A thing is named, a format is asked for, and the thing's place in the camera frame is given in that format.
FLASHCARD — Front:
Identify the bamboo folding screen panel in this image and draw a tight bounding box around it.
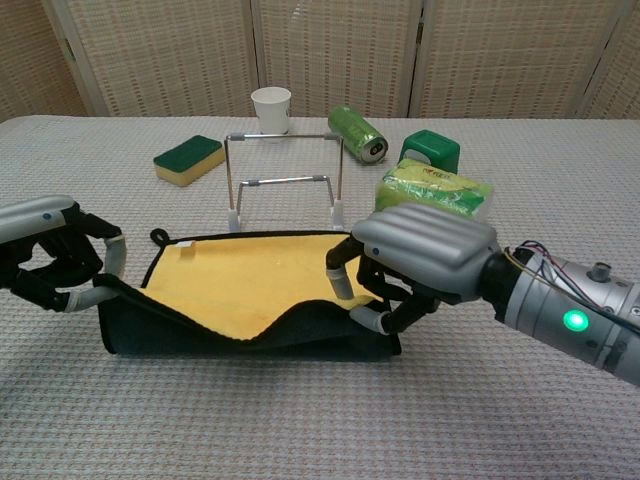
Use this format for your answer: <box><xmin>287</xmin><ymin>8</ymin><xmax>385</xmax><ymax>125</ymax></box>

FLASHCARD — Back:
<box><xmin>409</xmin><ymin>0</ymin><xmax>619</xmax><ymax>120</ymax></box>
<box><xmin>0</xmin><ymin>0</ymin><xmax>96</xmax><ymax>124</ymax></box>
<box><xmin>577</xmin><ymin>0</ymin><xmax>640</xmax><ymax>120</ymax></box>
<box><xmin>249</xmin><ymin>0</ymin><xmax>424</xmax><ymax>119</ymax></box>
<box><xmin>42</xmin><ymin>0</ymin><xmax>264</xmax><ymax>119</ymax></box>

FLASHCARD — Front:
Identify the green and yellow sponge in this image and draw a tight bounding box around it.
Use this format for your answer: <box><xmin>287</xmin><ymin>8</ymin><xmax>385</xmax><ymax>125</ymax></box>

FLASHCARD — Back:
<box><xmin>152</xmin><ymin>134</ymin><xmax>225</xmax><ymax>189</ymax></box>

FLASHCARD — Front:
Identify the yellow black-backed cloth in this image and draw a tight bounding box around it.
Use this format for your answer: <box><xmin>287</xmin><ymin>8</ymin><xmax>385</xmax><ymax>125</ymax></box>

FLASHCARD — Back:
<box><xmin>93</xmin><ymin>227</ymin><xmax>404</xmax><ymax>357</ymax></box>

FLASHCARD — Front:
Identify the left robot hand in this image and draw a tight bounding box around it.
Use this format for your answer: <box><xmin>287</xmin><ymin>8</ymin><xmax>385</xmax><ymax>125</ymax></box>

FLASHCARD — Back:
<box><xmin>0</xmin><ymin>194</ymin><xmax>128</xmax><ymax>315</ymax></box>

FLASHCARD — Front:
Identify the white paper cup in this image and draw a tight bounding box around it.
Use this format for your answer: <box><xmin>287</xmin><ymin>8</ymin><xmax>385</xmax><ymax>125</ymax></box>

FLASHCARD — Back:
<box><xmin>250</xmin><ymin>86</ymin><xmax>292</xmax><ymax>144</ymax></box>

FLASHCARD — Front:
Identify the white woven tablecloth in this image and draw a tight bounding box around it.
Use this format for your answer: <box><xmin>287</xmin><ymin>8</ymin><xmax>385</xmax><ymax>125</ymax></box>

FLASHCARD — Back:
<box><xmin>0</xmin><ymin>114</ymin><xmax>640</xmax><ymax>480</ymax></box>

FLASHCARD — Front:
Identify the yellow-green snack packet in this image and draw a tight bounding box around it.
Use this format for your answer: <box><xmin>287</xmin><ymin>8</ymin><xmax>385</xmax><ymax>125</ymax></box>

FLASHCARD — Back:
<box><xmin>374</xmin><ymin>157</ymin><xmax>494</xmax><ymax>224</ymax></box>

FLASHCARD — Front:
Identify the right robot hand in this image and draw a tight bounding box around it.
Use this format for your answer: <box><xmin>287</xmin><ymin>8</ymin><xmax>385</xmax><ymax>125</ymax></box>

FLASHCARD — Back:
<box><xmin>324</xmin><ymin>202</ymin><xmax>501</xmax><ymax>335</ymax></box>

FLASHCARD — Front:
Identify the green square plastic container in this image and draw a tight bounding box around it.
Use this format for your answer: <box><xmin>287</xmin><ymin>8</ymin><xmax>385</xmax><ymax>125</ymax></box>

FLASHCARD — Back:
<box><xmin>398</xmin><ymin>129</ymin><xmax>461</xmax><ymax>175</ymax></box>

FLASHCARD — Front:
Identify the metal wire rack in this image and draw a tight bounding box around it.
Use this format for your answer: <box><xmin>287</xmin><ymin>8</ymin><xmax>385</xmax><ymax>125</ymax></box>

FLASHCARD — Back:
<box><xmin>223</xmin><ymin>130</ymin><xmax>347</xmax><ymax>232</ymax></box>

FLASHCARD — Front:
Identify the green drink can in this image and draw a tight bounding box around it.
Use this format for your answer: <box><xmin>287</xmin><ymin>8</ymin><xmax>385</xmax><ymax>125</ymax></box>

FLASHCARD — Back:
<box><xmin>327</xmin><ymin>105</ymin><xmax>390</xmax><ymax>165</ymax></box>

